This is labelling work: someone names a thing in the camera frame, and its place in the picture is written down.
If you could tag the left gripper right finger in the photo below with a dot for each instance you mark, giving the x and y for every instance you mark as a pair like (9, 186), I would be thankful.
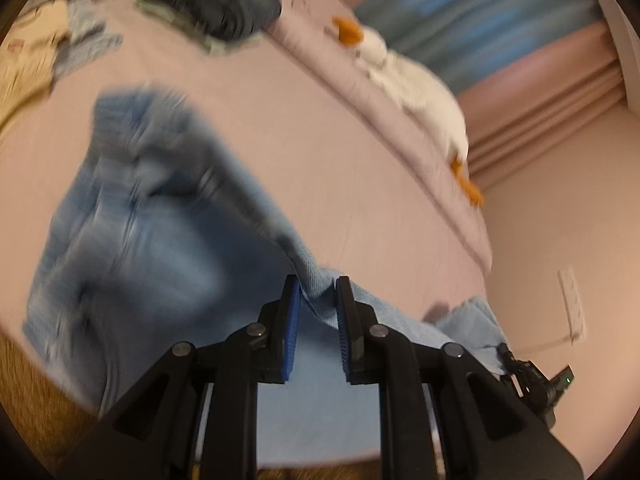
(361, 353)

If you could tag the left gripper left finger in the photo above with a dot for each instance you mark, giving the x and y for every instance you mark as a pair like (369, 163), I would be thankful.
(275, 360)

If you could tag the light blue denim pants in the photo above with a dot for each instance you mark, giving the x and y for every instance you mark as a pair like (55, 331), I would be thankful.
(164, 237)

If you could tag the white goose plush toy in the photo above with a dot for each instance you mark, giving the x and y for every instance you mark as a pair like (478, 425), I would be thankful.
(415, 90)

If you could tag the green folded cloth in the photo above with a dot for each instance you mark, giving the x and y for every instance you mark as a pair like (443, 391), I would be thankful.
(181, 23)

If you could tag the blue and pink curtain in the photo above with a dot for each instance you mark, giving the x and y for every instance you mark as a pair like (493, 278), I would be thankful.
(527, 73)

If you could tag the small blue denim garment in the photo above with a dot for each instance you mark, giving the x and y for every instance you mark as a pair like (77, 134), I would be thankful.
(90, 39)

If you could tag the cream printed garment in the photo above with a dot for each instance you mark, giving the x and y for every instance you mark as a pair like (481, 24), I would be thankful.
(28, 53)

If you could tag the white wall outlet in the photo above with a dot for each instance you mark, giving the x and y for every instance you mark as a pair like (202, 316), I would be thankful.
(576, 319)

